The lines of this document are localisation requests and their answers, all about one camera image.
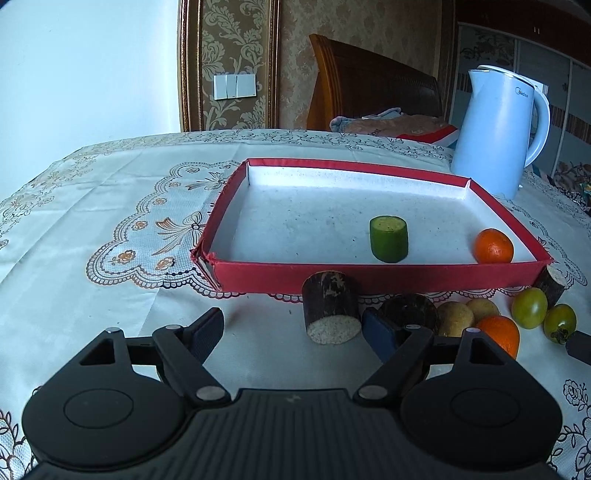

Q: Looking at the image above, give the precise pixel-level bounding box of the orange tangerine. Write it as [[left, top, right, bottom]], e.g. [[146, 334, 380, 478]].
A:
[[474, 228, 515, 265], [475, 315, 520, 360]]

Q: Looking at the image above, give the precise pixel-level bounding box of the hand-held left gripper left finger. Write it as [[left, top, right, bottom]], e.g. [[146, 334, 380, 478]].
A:
[[81, 307, 232, 408]]

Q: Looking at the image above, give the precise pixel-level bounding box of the red shallow cardboard tray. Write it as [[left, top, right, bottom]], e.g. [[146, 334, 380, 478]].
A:
[[190, 158, 552, 296]]

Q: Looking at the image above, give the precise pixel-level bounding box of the small yellow potato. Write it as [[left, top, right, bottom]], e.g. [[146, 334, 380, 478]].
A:
[[465, 298, 501, 324]]

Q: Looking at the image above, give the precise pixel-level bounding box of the wooden wall frame trim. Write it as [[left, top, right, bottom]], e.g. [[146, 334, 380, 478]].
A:
[[178, 0, 281, 132]]

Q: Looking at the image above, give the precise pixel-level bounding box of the green tomato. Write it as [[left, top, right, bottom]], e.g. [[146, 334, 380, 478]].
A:
[[543, 304, 578, 345], [511, 287, 548, 330]]

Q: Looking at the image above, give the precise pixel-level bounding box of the colourful patterned quilt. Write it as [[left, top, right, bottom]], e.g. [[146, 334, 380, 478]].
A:
[[526, 161, 591, 208]]

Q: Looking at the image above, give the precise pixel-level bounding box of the white wall switch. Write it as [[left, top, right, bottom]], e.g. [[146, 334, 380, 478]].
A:
[[213, 71, 257, 100]]

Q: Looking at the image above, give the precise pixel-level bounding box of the light blue electric kettle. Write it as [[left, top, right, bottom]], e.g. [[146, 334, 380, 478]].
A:
[[450, 65, 551, 200]]

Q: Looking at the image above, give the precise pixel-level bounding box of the green cucumber piece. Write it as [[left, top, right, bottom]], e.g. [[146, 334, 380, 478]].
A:
[[369, 215, 410, 264]]

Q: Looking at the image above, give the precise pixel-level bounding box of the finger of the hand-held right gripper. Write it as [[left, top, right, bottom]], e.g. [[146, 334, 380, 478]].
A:
[[566, 331, 591, 367]]

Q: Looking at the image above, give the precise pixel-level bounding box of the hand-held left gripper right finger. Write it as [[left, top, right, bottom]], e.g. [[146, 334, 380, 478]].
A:
[[353, 308, 514, 408]]

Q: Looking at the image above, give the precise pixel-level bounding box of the dark sugarcane piece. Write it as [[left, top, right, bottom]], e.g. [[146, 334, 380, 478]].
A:
[[379, 294, 439, 333], [533, 264, 570, 309], [302, 271, 362, 345]]

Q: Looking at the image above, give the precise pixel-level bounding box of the pink folded blanket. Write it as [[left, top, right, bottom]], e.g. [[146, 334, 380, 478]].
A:
[[329, 107, 460, 148]]

